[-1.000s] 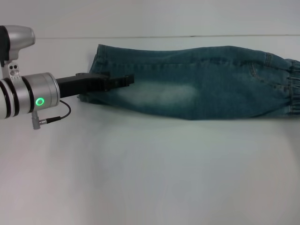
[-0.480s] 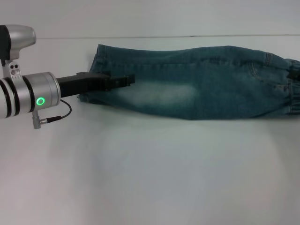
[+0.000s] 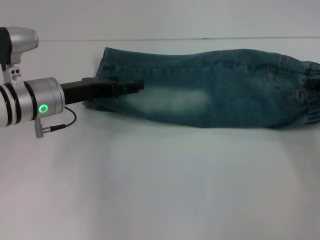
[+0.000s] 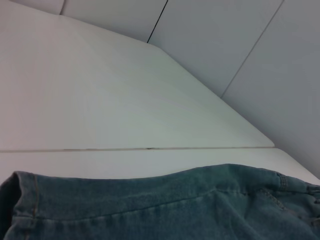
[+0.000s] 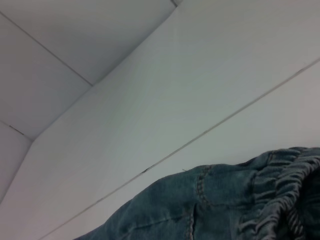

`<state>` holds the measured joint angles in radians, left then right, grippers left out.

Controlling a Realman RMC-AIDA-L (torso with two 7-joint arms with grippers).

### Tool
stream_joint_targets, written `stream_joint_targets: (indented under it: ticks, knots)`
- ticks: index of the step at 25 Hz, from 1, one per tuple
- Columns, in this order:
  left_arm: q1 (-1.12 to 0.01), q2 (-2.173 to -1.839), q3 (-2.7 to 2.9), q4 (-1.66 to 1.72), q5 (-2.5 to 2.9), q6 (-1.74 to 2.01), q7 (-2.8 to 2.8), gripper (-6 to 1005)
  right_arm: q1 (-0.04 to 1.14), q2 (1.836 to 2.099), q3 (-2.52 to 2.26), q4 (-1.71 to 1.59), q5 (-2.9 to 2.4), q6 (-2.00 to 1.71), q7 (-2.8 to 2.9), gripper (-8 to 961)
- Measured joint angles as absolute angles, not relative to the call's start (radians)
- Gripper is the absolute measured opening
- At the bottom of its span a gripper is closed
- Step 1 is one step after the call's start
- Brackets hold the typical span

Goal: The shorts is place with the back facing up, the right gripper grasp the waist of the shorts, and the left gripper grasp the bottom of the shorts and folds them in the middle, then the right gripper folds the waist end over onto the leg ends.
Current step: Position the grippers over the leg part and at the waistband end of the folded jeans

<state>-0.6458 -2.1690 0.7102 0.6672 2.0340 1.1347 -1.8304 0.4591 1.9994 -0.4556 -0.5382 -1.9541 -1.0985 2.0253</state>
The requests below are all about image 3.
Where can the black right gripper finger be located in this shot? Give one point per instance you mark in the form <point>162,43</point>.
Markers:
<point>313,83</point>

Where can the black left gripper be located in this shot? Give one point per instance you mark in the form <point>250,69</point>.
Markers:
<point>85,91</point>

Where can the blue denim shorts with print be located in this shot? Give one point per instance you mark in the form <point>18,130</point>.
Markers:
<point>200,95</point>

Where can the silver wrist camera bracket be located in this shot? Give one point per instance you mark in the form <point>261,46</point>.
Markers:
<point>17,75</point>

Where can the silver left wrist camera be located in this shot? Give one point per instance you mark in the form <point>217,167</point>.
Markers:
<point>23,45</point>

